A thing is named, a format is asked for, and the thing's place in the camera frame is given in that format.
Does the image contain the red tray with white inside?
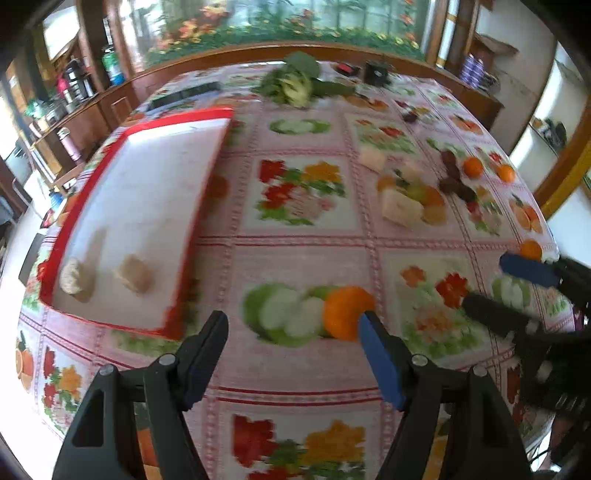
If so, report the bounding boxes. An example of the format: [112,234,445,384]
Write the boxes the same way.
[39,107,236,340]

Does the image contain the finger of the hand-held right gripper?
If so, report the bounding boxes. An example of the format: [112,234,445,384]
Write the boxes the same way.
[462,294,546,340]
[499,251,578,296]

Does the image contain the wooden sideboard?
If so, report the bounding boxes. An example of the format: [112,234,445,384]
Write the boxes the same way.
[28,80,139,185]

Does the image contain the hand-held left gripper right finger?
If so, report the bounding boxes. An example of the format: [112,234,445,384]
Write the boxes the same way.
[358,310,539,480]

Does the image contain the floral printed tablecloth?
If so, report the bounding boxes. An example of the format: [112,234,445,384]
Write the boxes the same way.
[16,60,561,480]

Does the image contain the purple cans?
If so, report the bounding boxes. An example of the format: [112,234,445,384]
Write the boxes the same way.
[462,53,485,86]

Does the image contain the green leafy vegetable bunch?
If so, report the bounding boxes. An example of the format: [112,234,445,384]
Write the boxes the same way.
[252,51,358,109]

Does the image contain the black coffee maker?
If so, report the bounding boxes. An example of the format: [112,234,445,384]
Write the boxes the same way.
[60,65,95,104]

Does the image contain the floral wall picture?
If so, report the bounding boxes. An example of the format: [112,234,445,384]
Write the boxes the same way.
[143,0,428,68]

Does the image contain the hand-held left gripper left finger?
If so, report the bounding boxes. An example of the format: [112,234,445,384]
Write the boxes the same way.
[52,310,230,480]

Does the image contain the large green bottle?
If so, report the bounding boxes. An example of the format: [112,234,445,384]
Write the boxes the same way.
[100,46,126,86]

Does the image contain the pink water bottle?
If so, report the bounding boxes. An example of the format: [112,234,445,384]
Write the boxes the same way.
[56,128,84,163]

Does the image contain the small black box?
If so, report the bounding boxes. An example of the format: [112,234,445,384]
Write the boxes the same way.
[365,60,395,86]

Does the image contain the dark smartphone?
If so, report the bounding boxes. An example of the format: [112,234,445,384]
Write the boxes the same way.
[148,82,221,110]

